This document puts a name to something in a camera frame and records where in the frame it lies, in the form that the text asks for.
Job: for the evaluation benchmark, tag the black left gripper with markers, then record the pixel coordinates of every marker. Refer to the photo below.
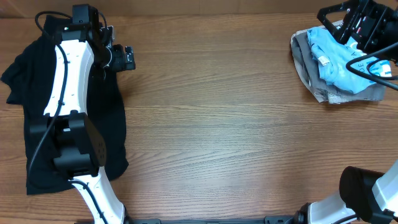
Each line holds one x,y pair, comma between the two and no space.
120,63

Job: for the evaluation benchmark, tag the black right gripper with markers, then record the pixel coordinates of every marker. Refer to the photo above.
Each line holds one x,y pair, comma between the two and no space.
378,13

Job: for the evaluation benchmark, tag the light blue t-shirt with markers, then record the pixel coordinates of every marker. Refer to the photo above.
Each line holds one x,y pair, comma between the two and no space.
332,58

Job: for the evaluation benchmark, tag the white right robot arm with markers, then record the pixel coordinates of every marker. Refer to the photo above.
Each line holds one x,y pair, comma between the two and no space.
363,194

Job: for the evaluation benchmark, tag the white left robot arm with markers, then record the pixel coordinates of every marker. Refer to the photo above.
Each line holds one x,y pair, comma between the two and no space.
71,144

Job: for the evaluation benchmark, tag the grey folded shorts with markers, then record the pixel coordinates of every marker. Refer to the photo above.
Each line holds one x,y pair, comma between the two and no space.
373,93

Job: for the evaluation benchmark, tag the black shirt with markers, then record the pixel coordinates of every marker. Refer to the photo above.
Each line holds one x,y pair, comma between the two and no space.
30,79

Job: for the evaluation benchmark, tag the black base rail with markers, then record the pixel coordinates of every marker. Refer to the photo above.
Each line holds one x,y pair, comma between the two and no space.
283,219

